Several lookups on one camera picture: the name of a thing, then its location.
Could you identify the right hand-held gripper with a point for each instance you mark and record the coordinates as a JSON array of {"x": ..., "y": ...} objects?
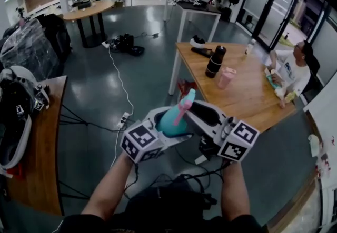
[{"x": 237, "y": 142}]

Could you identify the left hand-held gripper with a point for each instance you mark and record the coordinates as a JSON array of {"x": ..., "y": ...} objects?
[{"x": 140, "y": 140}]

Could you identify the teal spray bottle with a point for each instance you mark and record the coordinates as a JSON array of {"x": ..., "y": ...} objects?
[{"x": 168, "y": 124}]

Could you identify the teal pink spray nozzle head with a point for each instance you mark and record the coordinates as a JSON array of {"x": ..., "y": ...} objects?
[{"x": 190, "y": 96}]

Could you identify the person's right forearm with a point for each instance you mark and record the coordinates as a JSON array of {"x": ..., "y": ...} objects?
[{"x": 235, "y": 192}]

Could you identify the person's left forearm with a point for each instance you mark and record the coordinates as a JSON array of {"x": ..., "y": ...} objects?
[{"x": 109, "y": 190}]

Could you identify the dark brown tumbler bottle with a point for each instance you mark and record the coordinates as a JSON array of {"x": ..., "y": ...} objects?
[{"x": 215, "y": 63}]

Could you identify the small white bottle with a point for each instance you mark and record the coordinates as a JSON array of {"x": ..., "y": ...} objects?
[{"x": 250, "y": 48}]

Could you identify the red bag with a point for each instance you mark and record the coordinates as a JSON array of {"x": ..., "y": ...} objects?
[{"x": 185, "y": 87}]

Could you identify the wooden table with white legs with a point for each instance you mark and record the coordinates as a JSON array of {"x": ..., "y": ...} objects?
[{"x": 245, "y": 95}]

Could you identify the pink cup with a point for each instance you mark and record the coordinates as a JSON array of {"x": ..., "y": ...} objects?
[{"x": 226, "y": 79}]

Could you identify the black flat case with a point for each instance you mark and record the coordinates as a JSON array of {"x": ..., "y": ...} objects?
[{"x": 202, "y": 52}]

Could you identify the teal food bag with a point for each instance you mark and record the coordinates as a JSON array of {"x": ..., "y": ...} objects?
[{"x": 272, "y": 82}]

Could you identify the white black headset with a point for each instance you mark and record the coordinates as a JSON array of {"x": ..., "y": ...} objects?
[{"x": 197, "y": 41}]

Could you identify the yellow white food packet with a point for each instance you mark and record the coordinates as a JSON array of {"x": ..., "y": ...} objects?
[{"x": 285, "y": 96}]

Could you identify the black round pouch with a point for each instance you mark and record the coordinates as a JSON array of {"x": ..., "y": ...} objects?
[{"x": 136, "y": 51}]

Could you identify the person's black clothing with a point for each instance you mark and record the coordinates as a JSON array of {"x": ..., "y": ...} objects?
[{"x": 160, "y": 220}]

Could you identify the black bag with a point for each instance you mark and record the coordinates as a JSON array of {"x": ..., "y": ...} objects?
[{"x": 126, "y": 42}]

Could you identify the white tissue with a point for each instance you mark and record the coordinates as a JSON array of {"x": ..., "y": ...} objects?
[{"x": 313, "y": 145}]

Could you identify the black-top white table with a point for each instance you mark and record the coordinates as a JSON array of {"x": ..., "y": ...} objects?
[{"x": 197, "y": 8}]

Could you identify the black office chair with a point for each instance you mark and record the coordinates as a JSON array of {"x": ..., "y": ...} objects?
[{"x": 314, "y": 63}]

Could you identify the curved wooden desk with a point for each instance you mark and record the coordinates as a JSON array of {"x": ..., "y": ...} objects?
[{"x": 39, "y": 150}]

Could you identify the black framed glass door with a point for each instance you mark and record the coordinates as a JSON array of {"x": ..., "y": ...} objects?
[{"x": 273, "y": 0}]

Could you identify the round wooden table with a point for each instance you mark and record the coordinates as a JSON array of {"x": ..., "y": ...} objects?
[{"x": 89, "y": 9}]

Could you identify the black draped chair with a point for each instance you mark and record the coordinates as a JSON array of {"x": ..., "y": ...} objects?
[{"x": 56, "y": 36}]

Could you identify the white black gripper device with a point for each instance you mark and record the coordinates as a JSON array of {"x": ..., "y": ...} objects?
[{"x": 15, "y": 140}]

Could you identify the red block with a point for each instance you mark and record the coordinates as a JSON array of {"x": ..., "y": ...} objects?
[{"x": 15, "y": 170}]

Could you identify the plastic-wrapped stack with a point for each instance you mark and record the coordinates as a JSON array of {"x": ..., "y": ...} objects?
[{"x": 25, "y": 50}]

